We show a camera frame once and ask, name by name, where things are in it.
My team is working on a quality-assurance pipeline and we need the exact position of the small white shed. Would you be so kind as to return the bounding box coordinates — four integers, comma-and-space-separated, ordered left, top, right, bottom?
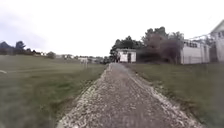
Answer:
116, 48, 138, 64

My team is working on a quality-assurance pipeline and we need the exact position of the distant row of buildings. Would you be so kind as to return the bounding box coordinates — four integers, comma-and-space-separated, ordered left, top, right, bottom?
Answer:
40, 51, 111, 65

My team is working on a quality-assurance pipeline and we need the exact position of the grey gravel path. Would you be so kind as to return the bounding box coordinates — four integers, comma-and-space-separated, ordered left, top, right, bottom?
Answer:
55, 62, 205, 128

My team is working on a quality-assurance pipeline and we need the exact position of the row of trees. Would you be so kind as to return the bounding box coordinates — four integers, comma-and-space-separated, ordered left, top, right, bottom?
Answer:
109, 26, 185, 64

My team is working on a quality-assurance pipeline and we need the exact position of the grass field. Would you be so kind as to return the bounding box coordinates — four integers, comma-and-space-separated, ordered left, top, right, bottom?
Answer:
0, 54, 108, 128

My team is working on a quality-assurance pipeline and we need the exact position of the grass verge with weeds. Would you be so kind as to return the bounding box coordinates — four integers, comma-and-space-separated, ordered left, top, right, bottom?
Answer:
123, 61, 224, 128

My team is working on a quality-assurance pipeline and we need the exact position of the white building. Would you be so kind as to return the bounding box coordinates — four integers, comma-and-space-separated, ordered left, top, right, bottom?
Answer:
179, 39, 211, 65

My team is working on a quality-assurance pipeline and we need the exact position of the clump of trees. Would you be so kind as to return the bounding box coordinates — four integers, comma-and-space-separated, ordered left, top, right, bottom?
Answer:
0, 40, 42, 56

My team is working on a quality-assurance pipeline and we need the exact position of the white house with gable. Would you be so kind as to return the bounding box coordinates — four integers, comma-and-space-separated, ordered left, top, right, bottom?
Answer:
209, 19, 224, 63

